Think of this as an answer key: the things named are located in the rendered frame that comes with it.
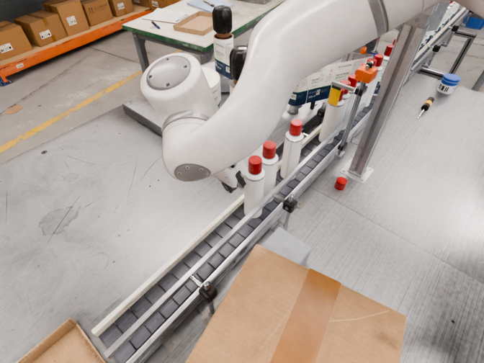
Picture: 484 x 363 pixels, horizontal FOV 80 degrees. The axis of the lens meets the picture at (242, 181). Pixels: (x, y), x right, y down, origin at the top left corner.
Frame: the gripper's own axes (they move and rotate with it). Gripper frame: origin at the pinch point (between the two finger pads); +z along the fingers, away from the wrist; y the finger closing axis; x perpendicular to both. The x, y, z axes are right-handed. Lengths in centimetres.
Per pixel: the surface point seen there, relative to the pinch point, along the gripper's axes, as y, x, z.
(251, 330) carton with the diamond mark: -23.2, 18.8, -11.6
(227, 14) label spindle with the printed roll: 57, -61, 13
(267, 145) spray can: 0.8, -14.2, 3.9
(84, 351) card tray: 6.2, 47.3, 8.5
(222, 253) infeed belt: -2.4, 12.7, 16.0
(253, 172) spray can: -1.0, -6.3, 3.9
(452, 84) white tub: -25, -111, 60
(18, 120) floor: 268, 32, 102
